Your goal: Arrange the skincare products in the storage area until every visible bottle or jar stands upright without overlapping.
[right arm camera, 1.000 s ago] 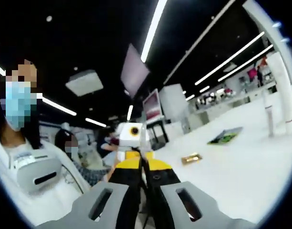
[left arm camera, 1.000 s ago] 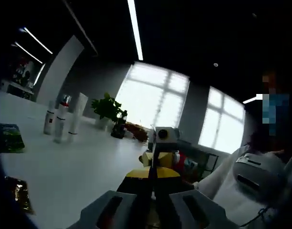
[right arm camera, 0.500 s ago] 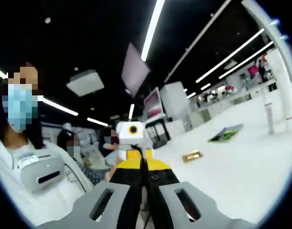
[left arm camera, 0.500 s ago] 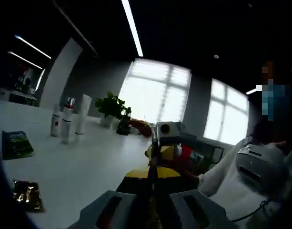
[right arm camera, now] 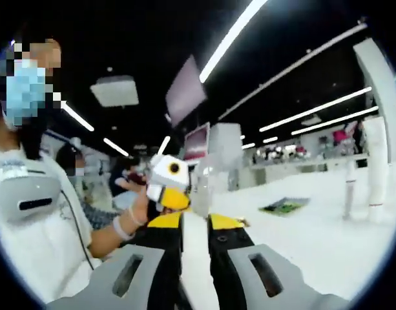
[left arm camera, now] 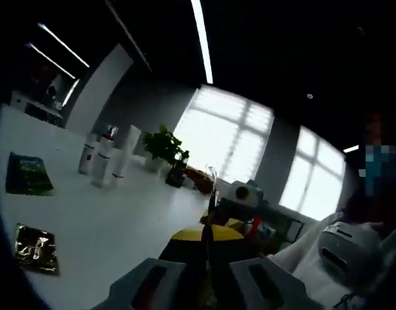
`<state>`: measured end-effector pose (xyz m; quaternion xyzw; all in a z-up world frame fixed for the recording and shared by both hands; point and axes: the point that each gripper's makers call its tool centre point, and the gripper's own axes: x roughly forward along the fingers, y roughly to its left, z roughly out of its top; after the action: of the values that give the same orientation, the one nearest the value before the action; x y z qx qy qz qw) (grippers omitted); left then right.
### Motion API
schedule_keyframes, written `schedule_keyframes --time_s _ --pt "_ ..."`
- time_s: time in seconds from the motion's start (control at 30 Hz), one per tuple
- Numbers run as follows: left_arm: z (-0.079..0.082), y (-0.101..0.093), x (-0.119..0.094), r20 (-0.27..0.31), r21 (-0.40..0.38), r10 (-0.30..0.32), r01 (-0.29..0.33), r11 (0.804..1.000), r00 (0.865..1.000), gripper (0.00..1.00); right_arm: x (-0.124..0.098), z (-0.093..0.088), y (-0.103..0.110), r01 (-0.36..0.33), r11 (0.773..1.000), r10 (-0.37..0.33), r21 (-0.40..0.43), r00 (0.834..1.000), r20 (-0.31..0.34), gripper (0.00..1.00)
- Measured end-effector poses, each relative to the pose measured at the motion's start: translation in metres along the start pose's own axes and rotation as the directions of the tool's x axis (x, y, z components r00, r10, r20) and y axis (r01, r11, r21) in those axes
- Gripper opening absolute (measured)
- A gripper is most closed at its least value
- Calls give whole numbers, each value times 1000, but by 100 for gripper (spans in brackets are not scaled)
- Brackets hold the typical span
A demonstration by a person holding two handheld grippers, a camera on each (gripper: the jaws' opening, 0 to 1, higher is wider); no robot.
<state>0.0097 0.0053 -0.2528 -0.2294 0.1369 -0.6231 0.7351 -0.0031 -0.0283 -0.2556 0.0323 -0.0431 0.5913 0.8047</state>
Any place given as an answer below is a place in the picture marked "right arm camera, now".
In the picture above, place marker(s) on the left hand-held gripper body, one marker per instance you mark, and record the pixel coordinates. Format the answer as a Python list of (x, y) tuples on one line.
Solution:
[(168, 176)]

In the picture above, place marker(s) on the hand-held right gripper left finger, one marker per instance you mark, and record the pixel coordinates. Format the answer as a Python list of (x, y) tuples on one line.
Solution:
[(162, 258)]

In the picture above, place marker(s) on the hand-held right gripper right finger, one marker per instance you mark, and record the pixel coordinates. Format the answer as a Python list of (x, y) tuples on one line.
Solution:
[(230, 258)]

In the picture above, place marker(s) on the silver foil skincare sachet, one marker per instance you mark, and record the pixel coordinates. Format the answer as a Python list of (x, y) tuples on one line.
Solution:
[(281, 206)]

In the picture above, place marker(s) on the tall white skincare tube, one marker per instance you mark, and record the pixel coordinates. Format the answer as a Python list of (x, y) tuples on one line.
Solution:
[(377, 174)]

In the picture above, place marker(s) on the person's left hand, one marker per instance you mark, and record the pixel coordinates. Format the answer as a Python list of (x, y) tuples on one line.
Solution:
[(139, 210)]

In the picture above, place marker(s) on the short ceiling light strip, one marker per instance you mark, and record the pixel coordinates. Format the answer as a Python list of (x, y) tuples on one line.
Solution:
[(116, 147), (76, 117), (163, 146)]

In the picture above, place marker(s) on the white square pillar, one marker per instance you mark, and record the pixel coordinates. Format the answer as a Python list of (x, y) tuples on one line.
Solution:
[(372, 71), (225, 145)]

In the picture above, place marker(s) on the large pale hanging screen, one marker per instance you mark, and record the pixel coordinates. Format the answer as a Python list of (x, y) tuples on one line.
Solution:
[(186, 93)]

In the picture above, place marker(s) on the white ceiling air vent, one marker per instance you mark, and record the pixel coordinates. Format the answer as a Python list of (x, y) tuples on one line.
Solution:
[(115, 90)]

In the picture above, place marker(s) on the long white office counter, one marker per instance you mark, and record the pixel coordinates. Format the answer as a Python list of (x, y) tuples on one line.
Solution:
[(281, 171)]

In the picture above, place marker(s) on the person in white shirt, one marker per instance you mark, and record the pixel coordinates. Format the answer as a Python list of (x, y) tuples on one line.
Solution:
[(39, 245)]

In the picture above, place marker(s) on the person's head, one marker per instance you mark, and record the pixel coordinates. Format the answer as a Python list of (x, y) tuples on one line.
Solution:
[(33, 142)]

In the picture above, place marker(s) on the grey chest-worn device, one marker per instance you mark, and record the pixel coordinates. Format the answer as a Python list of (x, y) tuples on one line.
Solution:
[(23, 193)]

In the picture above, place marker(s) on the white curved ceiling track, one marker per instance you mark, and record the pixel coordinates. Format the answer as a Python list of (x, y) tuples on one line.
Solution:
[(281, 73)]

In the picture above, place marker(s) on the red wall screen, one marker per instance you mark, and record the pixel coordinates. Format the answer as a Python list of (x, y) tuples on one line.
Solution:
[(339, 135)]

